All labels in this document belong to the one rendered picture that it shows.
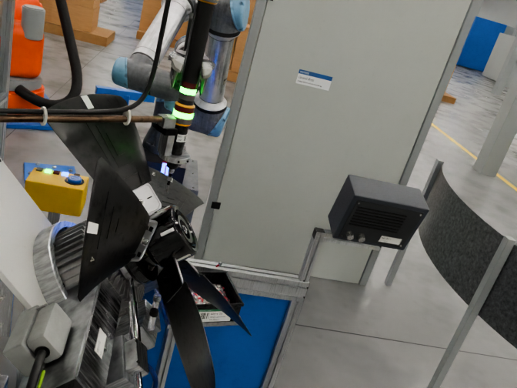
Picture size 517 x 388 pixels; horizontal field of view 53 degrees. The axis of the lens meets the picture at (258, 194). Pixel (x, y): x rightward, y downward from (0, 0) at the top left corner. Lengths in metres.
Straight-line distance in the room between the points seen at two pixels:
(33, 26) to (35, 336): 4.18
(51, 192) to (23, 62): 3.50
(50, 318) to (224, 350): 1.09
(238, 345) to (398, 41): 1.95
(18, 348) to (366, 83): 2.56
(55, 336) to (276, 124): 2.33
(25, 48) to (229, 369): 3.66
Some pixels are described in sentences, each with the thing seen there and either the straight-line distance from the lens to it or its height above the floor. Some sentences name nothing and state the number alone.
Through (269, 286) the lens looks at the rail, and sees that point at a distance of 1.79.
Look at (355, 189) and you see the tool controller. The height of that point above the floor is 1.24.
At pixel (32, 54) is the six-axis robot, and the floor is 0.61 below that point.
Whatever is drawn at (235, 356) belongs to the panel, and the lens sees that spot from 1.98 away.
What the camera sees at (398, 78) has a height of 1.41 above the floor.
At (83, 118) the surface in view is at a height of 1.44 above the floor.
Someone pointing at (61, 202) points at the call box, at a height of 1.02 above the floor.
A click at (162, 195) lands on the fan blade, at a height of 1.19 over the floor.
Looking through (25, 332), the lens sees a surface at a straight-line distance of 0.96.
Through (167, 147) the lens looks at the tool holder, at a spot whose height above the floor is 1.38.
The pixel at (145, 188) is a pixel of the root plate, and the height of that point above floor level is 1.28.
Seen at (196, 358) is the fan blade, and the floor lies 1.06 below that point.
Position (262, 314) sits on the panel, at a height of 0.69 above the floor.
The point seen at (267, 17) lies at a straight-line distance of 2.94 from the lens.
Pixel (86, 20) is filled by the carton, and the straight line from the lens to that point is 9.17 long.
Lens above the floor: 1.77
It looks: 23 degrees down
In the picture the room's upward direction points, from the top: 16 degrees clockwise
